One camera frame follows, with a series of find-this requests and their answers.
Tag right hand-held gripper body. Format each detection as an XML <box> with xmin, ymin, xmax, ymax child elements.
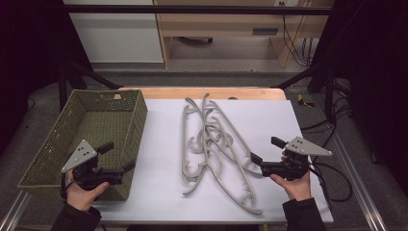
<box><xmin>261</xmin><ymin>137</ymin><xmax>333</xmax><ymax>181</ymax></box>

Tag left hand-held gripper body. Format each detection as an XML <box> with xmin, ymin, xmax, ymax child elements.
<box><xmin>61</xmin><ymin>139</ymin><xmax>124</xmax><ymax>191</ymax></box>

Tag olive green woven basket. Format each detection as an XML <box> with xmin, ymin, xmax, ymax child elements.
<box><xmin>17</xmin><ymin>89</ymin><xmax>148</xmax><ymax>202</ymax></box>

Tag person's right hand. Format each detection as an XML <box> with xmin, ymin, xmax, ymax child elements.
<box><xmin>269</xmin><ymin>171</ymin><xmax>313</xmax><ymax>202</ymax></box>

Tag person's left hand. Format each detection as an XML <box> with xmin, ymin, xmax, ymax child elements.
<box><xmin>65</xmin><ymin>171</ymin><xmax>111</xmax><ymax>212</ymax></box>

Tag white board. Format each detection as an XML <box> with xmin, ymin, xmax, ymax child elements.
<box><xmin>93</xmin><ymin>98</ymin><xmax>335</xmax><ymax>224</ymax></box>

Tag yellow and black tool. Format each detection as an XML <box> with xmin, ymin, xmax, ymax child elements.
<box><xmin>296</xmin><ymin>93</ymin><xmax>316</xmax><ymax>109</ymax></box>

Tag wooden table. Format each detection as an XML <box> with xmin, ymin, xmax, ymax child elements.
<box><xmin>118</xmin><ymin>86</ymin><xmax>287</xmax><ymax>101</ymax></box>

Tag black curtain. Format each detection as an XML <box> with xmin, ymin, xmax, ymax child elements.
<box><xmin>309</xmin><ymin>0</ymin><xmax>408</xmax><ymax>187</ymax></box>
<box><xmin>0</xmin><ymin>0</ymin><xmax>94</xmax><ymax>158</ymax></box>

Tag white cabinet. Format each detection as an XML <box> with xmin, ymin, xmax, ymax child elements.
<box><xmin>63</xmin><ymin>0</ymin><xmax>165</xmax><ymax>64</ymax></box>

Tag light wooden desk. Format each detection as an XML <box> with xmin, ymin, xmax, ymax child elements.
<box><xmin>153</xmin><ymin>0</ymin><xmax>335</xmax><ymax>69</ymax></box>

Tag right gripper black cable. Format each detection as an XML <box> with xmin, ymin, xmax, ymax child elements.
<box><xmin>307</xmin><ymin>163</ymin><xmax>333</xmax><ymax>211</ymax></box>

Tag black floor cables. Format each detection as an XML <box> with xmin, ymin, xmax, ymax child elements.
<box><xmin>300</xmin><ymin>78</ymin><xmax>354</xmax><ymax>203</ymax></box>

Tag aluminium rail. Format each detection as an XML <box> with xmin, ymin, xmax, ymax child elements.
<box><xmin>330</xmin><ymin>129</ymin><xmax>390</xmax><ymax>231</ymax></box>
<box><xmin>0</xmin><ymin>191</ymin><xmax>32</xmax><ymax>231</ymax></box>

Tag black metal frame strut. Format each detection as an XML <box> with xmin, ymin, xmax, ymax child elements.
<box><xmin>272</xmin><ymin>61</ymin><xmax>337</xmax><ymax>123</ymax></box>
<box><xmin>58</xmin><ymin>61</ymin><xmax>123</xmax><ymax>111</ymax></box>

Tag black hanging cables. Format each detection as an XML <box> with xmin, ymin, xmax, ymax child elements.
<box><xmin>281</xmin><ymin>13</ymin><xmax>315</xmax><ymax>68</ymax></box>

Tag black horizontal frame bar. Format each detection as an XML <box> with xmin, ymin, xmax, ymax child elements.
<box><xmin>64</xmin><ymin>4</ymin><xmax>333</xmax><ymax>16</ymax></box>

